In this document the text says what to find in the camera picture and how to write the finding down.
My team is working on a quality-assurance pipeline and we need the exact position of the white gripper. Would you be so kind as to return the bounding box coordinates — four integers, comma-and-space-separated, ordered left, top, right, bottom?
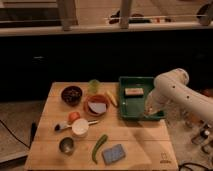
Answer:
145, 91, 167, 115

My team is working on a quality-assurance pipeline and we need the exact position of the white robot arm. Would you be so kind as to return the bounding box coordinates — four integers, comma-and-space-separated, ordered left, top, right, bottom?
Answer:
145, 68, 213, 126

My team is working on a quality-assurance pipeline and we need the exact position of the green plastic tray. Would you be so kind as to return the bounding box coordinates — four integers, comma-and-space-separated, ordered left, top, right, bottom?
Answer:
118, 76, 165, 121

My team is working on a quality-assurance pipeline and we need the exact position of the tan sponge block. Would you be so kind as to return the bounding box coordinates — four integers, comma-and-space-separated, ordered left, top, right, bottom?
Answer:
124, 88, 144, 97

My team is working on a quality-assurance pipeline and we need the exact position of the yellow corn cob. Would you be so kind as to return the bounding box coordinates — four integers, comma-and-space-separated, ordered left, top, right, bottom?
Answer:
106, 91, 118, 107

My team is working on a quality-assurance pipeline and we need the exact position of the grey purple cloth piece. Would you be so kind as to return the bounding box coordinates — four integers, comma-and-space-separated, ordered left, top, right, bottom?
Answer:
88, 102, 107, 114

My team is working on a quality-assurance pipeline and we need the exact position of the orange bowl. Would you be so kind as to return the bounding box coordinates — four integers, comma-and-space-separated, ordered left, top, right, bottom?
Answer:
83, 94, 109, 117

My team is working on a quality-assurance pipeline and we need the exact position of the green plastic cup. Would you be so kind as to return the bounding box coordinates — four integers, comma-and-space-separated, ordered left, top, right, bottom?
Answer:
88, 79, 100, 94

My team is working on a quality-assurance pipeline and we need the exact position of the blue sponge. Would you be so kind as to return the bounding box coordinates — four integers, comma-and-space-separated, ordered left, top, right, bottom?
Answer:
102, 144, 126, 165

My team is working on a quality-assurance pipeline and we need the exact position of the wooden cutting board table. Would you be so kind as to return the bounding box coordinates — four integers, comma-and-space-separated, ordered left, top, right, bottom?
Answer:
24, 82, 178, 171

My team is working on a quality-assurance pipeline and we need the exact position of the white cup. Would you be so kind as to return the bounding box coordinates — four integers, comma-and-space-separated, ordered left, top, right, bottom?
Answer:
72, 118, 89, 137

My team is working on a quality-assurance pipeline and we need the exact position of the dark bowl with food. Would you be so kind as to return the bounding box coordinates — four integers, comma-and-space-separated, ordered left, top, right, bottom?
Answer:
61, 86, 83, 106

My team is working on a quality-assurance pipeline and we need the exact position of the red tomato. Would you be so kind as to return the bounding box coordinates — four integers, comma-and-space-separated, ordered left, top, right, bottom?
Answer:
68, 112, 80, 123

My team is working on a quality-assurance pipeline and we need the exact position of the small metal cup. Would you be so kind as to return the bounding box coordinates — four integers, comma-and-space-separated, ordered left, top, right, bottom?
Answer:
59, 137, 74, 155

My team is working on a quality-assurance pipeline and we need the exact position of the brush with silver handle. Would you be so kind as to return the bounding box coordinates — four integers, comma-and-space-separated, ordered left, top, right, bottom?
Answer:
54, 120, 98, 132

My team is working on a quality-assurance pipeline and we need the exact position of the black cable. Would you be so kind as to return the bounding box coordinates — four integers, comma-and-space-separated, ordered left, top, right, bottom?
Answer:
0, 119, 31, 149

